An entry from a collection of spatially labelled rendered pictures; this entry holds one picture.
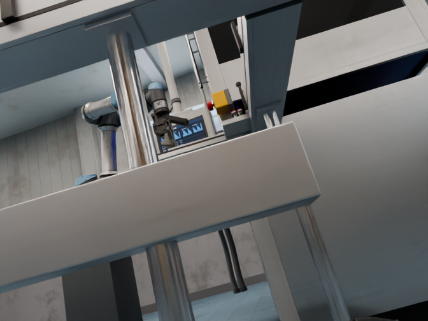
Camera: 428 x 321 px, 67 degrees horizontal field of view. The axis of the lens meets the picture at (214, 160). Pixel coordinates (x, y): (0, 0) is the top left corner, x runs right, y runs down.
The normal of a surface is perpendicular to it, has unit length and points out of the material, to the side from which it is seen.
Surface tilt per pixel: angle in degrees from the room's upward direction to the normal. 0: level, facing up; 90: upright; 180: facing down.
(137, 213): 90
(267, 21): 180
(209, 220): 90
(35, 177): 90
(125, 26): 180
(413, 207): 90
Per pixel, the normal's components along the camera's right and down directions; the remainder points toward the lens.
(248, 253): -0.18, -0.26
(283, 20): 0.26, 0.92
